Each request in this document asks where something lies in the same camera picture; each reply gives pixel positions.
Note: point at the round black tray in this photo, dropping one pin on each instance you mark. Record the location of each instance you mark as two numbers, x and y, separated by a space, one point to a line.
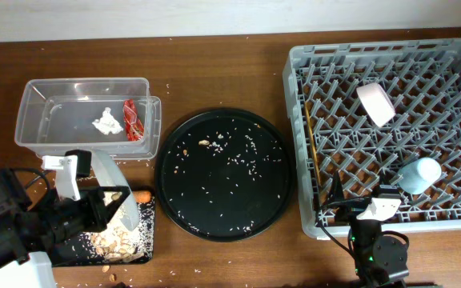
225 175

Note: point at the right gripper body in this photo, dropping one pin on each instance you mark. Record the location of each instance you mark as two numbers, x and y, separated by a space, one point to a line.
364 226

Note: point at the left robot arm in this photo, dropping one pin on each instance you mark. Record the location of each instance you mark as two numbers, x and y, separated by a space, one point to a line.
24 250

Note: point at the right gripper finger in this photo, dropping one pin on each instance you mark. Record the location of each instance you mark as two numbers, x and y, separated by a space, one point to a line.
383 181
335 195

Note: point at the wooden chopstick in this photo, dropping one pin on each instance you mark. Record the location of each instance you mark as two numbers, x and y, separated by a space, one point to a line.
312 142

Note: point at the white tissue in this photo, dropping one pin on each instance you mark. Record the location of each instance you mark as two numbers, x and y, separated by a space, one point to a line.
107 124

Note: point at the red snack wrapper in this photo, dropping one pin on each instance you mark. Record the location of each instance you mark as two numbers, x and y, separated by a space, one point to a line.
133 125

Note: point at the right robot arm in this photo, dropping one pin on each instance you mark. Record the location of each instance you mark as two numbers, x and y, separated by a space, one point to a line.
380 256

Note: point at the grey dishwasher rack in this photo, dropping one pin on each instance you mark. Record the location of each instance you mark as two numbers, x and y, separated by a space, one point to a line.
422 78

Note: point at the clear plastic bin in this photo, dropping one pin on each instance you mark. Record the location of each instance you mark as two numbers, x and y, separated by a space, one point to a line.
56 115

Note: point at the rice and peanut pile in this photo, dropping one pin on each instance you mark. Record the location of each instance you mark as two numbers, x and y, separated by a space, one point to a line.
118 240

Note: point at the pink bowl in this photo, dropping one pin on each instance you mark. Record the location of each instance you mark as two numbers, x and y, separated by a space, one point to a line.
376 103

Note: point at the grey bowl with rice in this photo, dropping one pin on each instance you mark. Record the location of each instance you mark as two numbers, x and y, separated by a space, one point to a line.
108 173

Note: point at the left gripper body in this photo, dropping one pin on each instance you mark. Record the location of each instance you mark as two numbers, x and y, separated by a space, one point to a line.
70 218

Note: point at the blue cup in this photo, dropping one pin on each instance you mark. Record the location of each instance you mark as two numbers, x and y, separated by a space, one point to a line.
419 175

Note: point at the black rectangular tray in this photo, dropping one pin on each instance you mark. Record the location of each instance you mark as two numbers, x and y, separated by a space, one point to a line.
74 252

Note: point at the orange carrot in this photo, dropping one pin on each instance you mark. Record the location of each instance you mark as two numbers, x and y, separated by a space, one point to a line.
143 196

